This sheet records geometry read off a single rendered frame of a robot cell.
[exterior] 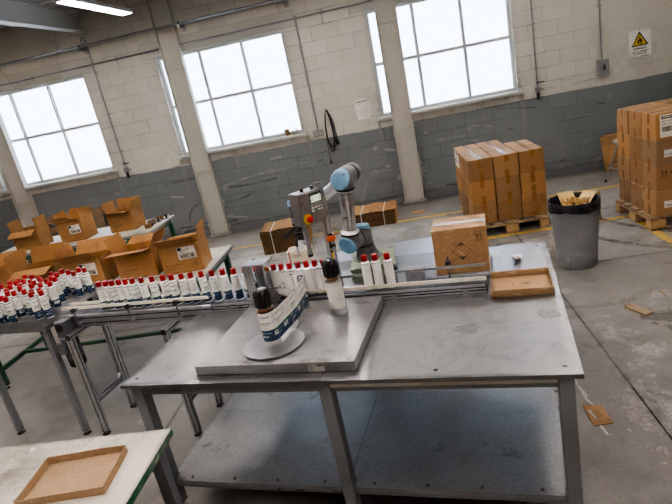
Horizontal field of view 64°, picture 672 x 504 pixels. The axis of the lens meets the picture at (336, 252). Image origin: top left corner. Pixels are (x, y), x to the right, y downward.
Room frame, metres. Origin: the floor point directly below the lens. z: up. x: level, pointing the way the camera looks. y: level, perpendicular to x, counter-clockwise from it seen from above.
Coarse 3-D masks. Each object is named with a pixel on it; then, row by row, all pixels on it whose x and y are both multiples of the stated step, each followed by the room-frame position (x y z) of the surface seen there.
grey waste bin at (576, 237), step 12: (552, 216) 4.57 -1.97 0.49; (564, 216) 4.43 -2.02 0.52; (576, 216) 4.38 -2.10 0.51; (588, 216) 4.36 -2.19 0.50; (564, 228) 4.45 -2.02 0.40; (576, 228) 4.39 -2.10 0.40; (588, 228) 4.37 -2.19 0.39; (564, 240) 4.47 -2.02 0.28; (576, 240) 4.40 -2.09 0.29; (588, 240) 4.38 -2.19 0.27; (564, 252) 4.49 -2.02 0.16; (576, 252) 4.41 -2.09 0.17; (588, 252) 4.39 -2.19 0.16; (564, 264) 4.50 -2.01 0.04; (576, 264) 4.42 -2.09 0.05; (588, 264) 4.40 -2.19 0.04
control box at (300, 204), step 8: (296, 192) 3.00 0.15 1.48; (304, 192) 2.96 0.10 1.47; (312, 192) 2.98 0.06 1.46; (296, 200) 2.94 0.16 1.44; (304, 200) 2.94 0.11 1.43; (296, 208) 2.95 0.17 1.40; (304, 208) 2.93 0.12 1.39; (296, 216) 2.96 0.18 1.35; (304, 216) 2.93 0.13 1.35; (312, 216) 2.96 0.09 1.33; (320, 216) 2.99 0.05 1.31; (296, 224) 2.98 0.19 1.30; (304, 224) 2.93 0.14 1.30
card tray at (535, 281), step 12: (492, 276) 2.73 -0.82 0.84; (504, 276) 2.71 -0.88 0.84; (516, 276) 2.69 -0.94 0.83; (528, 276) 2.65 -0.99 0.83; (540, 276) 2.62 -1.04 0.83; (492, 288) 2.60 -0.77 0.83; (504, 288) 2.57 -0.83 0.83; (516, 288) 2.54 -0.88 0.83; (528, 288) 2.44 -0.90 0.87; (540, 288) 2.42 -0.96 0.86; (552, 288) 2.40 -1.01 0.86
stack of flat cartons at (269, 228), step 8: (264, 224) 7.34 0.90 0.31; (272, 224) 7.26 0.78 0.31; (280, 224) 7.16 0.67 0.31; (288, 224) 7.06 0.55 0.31; (264, 232) 6.91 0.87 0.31; (272, 232) 6.90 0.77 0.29; (280, 232) 6.88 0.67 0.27; (264, 240) 6.90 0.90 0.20; (272, 240) 6.88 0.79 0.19; (280, 240) 6.89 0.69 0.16; (288, 240) 6.88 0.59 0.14; (264, 248) 6.91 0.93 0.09; (272, 248) 6.90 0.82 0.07; (280, 248) 6.89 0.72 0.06; (288, 248) 6.87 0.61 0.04
